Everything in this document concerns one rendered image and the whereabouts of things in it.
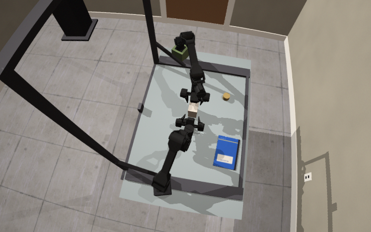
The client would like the black metal frame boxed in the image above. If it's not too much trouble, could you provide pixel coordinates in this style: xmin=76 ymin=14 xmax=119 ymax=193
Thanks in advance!
xmin=0 ymin=0 xmax=186 ymax=176

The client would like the blue notebook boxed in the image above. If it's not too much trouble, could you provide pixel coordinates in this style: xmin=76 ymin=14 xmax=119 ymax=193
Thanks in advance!
xmin=213 ymin=135 xmax=240 ymax=170

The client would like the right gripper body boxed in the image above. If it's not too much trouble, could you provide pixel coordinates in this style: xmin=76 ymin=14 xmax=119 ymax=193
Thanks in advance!
xmin=175 ymin=118 xmax=205 ymax=131

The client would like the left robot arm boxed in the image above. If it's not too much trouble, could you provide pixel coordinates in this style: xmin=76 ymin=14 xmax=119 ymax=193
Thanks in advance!
xmin=174 ymin=31 xmax=206 ymax=103

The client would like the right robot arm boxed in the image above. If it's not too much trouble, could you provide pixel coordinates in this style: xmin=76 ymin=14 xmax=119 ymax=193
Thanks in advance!
xmin=151 ymin=117 xmax=195 ymax=193

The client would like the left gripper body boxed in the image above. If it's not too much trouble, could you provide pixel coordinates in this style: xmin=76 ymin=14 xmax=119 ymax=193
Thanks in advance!
xmin=180 ymin=87 xmax=210 ymax=102

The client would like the brown cylinder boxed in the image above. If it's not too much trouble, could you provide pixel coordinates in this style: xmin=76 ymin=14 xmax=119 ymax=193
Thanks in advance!
xmin=223 ymin=93 xmax=230 ymax=101

